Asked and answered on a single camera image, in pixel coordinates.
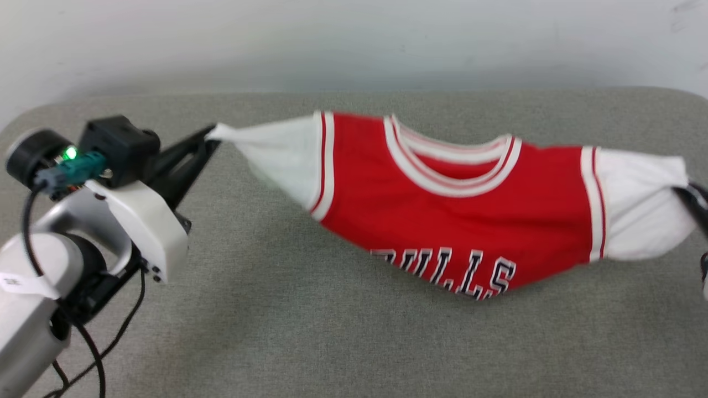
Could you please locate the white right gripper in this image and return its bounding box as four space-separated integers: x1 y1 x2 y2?
672 182 708 302

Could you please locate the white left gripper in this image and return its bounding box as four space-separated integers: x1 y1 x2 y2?
84 126 221 284

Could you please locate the red white Bulls jersey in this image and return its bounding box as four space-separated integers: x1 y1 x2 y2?
206 111 699 302

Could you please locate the thin black cable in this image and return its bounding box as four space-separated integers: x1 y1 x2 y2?
41 265 147 398

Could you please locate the white cable label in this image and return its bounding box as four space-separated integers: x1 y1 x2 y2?
0 271 60 300

